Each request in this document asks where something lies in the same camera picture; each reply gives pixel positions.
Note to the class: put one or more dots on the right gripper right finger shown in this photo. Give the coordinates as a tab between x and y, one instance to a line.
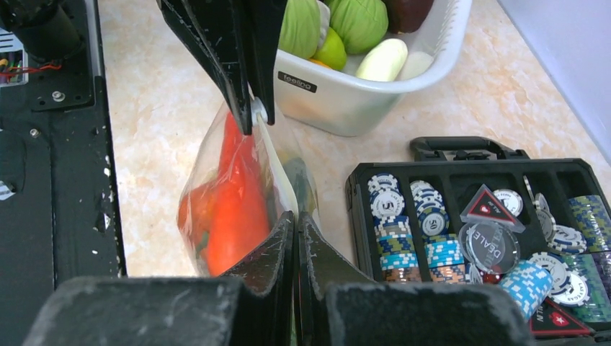
339	305

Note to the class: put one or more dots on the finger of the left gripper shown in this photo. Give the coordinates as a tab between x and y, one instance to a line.
261	25
211	31

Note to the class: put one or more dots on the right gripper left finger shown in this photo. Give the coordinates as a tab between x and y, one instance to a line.
250	304

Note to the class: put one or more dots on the white plastic basket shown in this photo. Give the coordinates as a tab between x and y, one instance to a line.
342	104

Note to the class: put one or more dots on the orange carrot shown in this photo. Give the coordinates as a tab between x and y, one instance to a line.
226	218

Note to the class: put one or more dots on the clear zip top bag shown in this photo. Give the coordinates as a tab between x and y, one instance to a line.
286	180

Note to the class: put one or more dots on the light green lime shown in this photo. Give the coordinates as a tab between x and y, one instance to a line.
332	53

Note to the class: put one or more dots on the green cabbage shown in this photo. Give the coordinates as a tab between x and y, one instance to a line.
361	24

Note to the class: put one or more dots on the white radish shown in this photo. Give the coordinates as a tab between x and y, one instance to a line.
384	62

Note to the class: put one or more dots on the dark brown round fruit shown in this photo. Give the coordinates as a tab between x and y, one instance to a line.
406	16

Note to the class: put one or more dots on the black carrying case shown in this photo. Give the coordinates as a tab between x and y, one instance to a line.
458	166

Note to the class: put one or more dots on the clear dealer button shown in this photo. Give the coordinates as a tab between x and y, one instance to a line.
491	247

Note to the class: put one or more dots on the poker chips in case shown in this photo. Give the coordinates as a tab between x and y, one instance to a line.
569	265

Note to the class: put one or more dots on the triangular all-in token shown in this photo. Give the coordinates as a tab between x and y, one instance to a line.
485	207

